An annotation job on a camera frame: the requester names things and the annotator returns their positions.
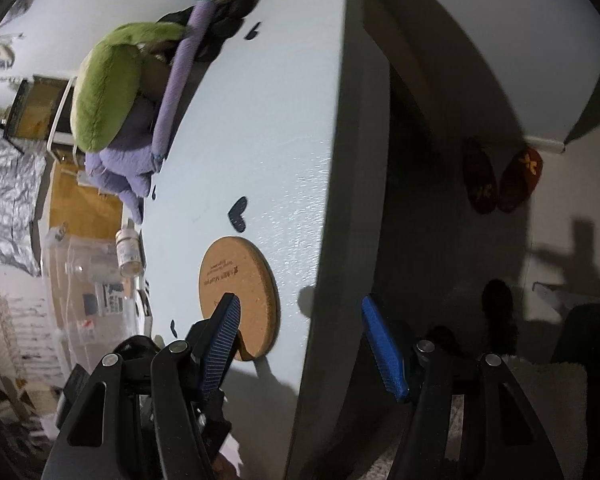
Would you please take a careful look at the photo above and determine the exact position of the green avocado plush toy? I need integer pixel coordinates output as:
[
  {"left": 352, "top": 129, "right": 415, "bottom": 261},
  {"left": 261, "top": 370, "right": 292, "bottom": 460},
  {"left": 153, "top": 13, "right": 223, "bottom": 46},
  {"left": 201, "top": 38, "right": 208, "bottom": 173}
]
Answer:
[{"left": 70, "top": 22, "right": 185, "bottom": 153}]

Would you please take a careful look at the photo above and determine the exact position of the clear plastic storage bin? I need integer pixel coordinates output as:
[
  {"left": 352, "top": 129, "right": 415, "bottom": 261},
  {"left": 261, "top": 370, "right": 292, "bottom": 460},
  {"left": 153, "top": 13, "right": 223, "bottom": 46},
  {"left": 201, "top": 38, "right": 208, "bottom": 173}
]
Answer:
[{"left": 41, "top": 226, "right": 152, "bottom": 376}]

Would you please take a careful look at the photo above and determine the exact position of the cork coaster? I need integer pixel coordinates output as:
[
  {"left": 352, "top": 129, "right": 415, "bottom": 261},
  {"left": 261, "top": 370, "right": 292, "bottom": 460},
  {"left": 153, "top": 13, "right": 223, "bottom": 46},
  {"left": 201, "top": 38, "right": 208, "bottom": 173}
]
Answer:
[
  {"left": 198, "top": 235, "right": 269, "bottom": 361},
  {"left": 237, "top": 237, "right": 280, "bottom": 362}
]

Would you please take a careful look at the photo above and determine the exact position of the purple plush toy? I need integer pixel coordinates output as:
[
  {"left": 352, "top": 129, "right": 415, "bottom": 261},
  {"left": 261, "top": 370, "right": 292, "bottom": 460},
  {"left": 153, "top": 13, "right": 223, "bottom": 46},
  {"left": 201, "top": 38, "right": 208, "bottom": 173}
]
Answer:
[{"left": 82, "top": 1, "right": 216, "bottom": 224}]

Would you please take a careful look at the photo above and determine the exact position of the small brown pill bottle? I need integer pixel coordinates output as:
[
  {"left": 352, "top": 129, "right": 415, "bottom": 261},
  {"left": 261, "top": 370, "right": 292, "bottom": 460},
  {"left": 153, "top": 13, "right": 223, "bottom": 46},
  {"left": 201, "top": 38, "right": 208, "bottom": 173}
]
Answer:
[{"left": 116, "top": 228, "right": 144, "bottom": 278}]

